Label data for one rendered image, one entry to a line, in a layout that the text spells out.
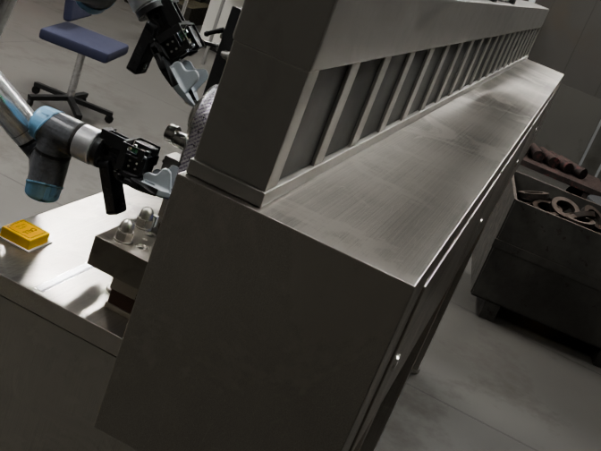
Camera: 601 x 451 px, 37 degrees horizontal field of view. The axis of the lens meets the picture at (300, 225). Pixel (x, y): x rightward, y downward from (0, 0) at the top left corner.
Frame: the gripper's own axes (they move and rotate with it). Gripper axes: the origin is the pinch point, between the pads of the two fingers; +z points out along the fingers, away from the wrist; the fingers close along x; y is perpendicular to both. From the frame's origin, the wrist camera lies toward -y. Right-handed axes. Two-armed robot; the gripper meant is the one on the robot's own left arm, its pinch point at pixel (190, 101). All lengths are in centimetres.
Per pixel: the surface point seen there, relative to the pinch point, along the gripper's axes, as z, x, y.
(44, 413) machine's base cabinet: 41, -31, -43
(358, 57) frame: 15, -73, 53
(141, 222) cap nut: 17.4, -13.6, -14.9
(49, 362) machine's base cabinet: 33, -31, -36
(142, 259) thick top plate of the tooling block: 23.9, -25.1, -11.4
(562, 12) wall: 0, 843, 41
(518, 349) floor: 158, 292, -33
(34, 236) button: 9.9, -16.4, -36.8
